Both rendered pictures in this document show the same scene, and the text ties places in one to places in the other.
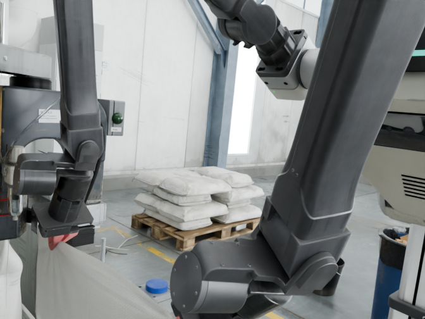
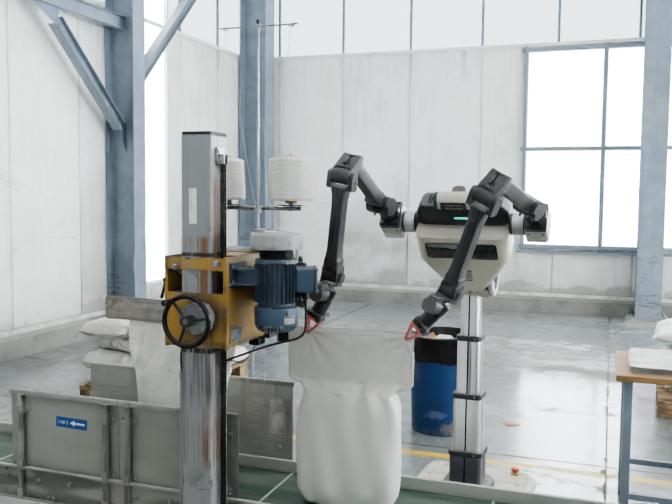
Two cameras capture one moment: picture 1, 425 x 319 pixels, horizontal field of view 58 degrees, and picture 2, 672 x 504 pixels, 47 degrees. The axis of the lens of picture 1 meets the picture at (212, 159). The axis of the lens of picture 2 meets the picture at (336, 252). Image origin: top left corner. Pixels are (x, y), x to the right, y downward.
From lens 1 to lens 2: 2.47 m
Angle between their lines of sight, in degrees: 25
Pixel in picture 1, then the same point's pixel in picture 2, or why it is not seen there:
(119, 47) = not seen: outside the picture
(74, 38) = (341, 230)
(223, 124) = (137, 238)
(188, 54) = (71, 134)
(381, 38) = (472, 242)
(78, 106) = (339, 258)
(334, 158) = (463, 266)
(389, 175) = not seen: hidden behind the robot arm
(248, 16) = (388, 205)
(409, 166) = not seen: hidden behind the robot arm
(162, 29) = (32, 100)
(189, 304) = (432, 309)
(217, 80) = (115, 170)
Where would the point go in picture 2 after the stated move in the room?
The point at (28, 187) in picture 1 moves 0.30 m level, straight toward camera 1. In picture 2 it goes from (323, 296) to (390, 304)
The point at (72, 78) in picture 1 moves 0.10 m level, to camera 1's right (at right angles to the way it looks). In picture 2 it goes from (338, 246) to (362, 246)
